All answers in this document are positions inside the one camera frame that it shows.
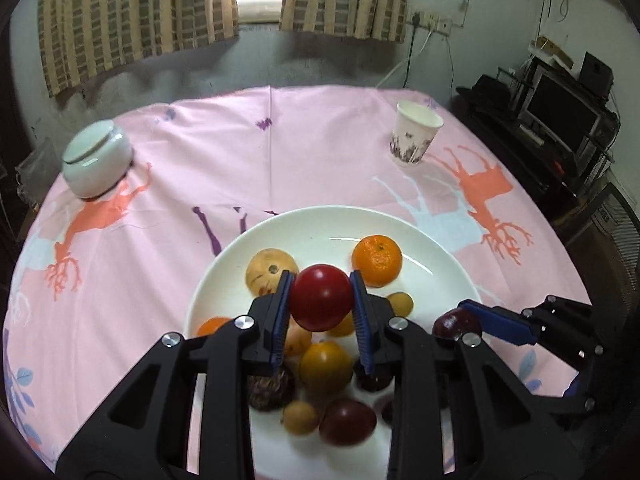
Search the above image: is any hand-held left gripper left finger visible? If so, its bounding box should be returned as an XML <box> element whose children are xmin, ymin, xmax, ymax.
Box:
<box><xmin>55</xmin><ymin>270</ymin><xmax>296</xmax><ymax>480</ymax></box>

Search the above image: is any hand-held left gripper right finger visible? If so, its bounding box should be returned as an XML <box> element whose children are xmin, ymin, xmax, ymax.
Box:
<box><xmin>349</xmin><ymin>270</ymin><xmax>586</xmax><ymax>480</ymax></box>

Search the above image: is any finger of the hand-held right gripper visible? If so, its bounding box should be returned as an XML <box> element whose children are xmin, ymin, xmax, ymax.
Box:
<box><xmin>457</xmin><ymin>295</ymin><xmax>607</xmax><ymax>363</ymax></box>
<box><xmin>542</xmin><ymin>355</ymin><xmax>601</xmax><ymax>431</ymax></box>

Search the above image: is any small yellow-green fruit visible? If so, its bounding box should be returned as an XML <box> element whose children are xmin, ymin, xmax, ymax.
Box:
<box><xmin>387</xmin><ymin>292</ymin><xmax>415</xmax><ymax>319</ymax></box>

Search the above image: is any red round fruit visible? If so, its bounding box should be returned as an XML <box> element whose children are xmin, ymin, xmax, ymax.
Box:
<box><xmin>289</xmin><ymin>264</ymin><xmax>355</xmax><ymax>332</ymax></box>

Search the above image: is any yellow round fruit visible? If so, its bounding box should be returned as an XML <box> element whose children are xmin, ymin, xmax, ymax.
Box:
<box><xmin>299</xmin><ymin>340</ymin><xmax>354</xmax><ymax>397</ymax></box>

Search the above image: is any large orange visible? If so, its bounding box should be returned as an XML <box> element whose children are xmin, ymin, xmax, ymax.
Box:
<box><xmin>196</xmin><ymin>316</ymin><xmax>233</xmax><ymax>338</ymax></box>

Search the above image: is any mottled dark passion fruit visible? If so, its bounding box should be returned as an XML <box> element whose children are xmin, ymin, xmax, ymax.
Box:
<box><xmin>353</xmin><ymin>360</ymin><xmax>396</xmax><ymax>393</ymax></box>

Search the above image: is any white round plate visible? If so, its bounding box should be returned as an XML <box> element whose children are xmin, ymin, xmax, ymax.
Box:
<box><xmin>185</xmin><ymin>205</ymin><xmax>481</xmax><ymax>480</ymax></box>

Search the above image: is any small brown longan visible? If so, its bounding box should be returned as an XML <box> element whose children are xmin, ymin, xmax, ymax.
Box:
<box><xmin>282</xmin><ymin>400</ymin><xmax>320</xmax><ymax>436</ymax></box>

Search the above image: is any dark red plum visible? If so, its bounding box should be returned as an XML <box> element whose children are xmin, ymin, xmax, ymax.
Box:
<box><xmin>319</xmin><ymin>398</ymin><xmax>378</xmax><ymax>447</ymax></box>

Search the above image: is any small yellow-orange citrus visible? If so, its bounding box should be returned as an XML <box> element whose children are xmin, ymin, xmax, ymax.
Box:
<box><xmin>327</xmin><ymin>312</ymin><xmax>357</xmax><ymax>338</ymax></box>

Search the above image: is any orange tangerine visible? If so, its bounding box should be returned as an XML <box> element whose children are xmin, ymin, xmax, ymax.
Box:
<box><xmin>351</xmin><ymin>235</ymin><xmax>403</xmax><ymax>288</ymax></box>

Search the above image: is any pink printed tablecloth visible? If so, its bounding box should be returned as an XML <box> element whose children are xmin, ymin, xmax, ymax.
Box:
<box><xmin>2</xmin><ymin>85</ymin><xmax>593</xmax><ymax>480</ymax></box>

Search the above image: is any black media stand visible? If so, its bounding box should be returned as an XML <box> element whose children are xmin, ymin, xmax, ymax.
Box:
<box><xmin>452</xmin><ymin>87</ymin><xmax>621</xmax><ymax>221</ymax></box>

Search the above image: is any printed paper cup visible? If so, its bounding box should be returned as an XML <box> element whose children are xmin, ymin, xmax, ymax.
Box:
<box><xmin>389</xmin><ymin>100</ymin><xmax>445</xmax><ymax>167</ymax></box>

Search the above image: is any dark computer monitor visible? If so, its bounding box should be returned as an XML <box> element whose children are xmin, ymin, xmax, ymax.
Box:
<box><xmin>520</xmin><ymin>67</ymin><xmax>603</xmax><ymax>136</ymax></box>

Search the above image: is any black bag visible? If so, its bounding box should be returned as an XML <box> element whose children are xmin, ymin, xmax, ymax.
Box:
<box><xmin>456</xmin><ymin>74</ymin><xmax>531</xmax><ymax>116</ymax></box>

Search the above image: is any pale green ceramic jar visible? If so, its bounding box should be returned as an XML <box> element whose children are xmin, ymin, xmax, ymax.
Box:
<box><xmin>61</xmin><ymin>119</ymin><xmax>134</xmax><ymax>199</ymax></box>

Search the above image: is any black speaker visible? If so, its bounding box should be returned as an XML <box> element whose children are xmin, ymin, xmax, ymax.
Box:
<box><xmin>580</xmin><ymin>51</ymin><xmax>615</xmax><ymax>95</ymax></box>

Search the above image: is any wide checked beige curtain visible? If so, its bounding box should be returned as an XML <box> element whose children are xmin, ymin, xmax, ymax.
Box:
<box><xmin>37</xmin><ymin>0</ymin><xmax>240</xmax><ymax>98</ymax></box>

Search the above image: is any white wall power strip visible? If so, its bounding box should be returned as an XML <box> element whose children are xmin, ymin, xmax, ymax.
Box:
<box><xmin>407</xmin><ymin>10</ymin><xmax>452</xmax><ymax>36</ymax></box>

